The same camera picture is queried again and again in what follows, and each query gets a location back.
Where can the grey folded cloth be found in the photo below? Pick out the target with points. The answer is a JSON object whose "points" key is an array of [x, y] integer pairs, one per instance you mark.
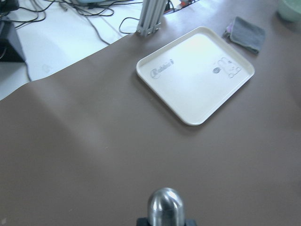
{"points": [[245, 34]]}

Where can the steel muddler black tip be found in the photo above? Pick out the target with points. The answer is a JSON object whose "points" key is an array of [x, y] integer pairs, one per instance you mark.
{"points": [[165, 208]]}

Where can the white rabbit tray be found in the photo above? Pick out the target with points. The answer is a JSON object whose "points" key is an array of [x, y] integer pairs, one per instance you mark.
{"points": [[195, 74]]}

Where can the mint green bowl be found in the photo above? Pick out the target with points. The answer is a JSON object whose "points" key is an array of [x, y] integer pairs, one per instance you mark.
{"points": [[289, 10]]}

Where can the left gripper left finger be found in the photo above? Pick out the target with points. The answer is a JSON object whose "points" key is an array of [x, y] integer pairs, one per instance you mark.
{"points": [[142, 222]]}

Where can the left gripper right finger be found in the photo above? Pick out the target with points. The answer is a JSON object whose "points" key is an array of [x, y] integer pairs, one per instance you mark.
{"points": [[190, 222]]}

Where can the aluminium frame post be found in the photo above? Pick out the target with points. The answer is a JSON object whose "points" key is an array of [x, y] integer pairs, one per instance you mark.
{"points": [[151, 16]]}

